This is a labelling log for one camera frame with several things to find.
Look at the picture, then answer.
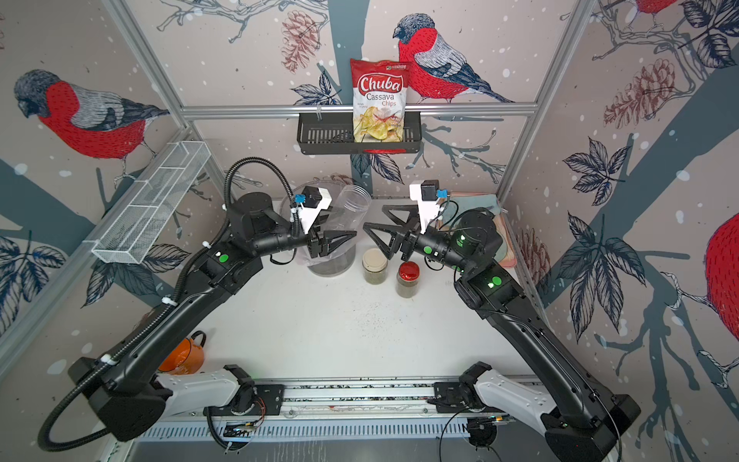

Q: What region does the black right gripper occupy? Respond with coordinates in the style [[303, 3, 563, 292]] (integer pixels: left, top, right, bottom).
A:
[[368, 205, 477, 280]]

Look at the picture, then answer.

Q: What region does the jar with red lid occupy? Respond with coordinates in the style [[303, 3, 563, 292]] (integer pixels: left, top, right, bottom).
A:
[[396, 261, 421, 298]]

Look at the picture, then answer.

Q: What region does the clear plastic mung bean jar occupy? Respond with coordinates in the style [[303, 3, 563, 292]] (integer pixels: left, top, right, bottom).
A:
[[323, 185, 371, 231]]

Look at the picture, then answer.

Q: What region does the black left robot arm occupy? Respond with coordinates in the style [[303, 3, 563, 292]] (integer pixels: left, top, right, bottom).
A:
[[38, 157, 356, 452]]

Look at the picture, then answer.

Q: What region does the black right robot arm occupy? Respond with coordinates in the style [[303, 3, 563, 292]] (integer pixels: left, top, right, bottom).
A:
[[363, 205, 641, 461]]

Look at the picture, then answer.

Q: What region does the metal mesh trash bin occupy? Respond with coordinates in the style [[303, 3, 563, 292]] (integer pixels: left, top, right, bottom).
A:
[[296, 180, 356, 277]]

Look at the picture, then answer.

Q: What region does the jar with beige lid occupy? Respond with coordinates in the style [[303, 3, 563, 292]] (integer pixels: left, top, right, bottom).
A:
[[362, 248, 388, 285]]

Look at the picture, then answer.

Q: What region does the teal cloth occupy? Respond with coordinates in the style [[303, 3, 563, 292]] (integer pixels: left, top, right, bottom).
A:
[[441, 194, 507, 227]]

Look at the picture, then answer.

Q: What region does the pink tray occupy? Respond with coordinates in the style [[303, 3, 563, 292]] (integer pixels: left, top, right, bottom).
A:
[[455, 192, 517, 270]]

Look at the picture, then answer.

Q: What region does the Chuba cassava chips bag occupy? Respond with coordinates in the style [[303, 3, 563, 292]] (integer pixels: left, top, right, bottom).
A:
[[350, 60, 410, 144]]

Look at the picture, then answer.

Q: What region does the black wall basket shelf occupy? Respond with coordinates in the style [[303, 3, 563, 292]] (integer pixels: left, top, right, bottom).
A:
[[296, 112, 423, 155]]

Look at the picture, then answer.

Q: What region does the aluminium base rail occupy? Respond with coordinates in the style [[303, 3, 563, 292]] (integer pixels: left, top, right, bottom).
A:
[[123, 376, 602, 423]]

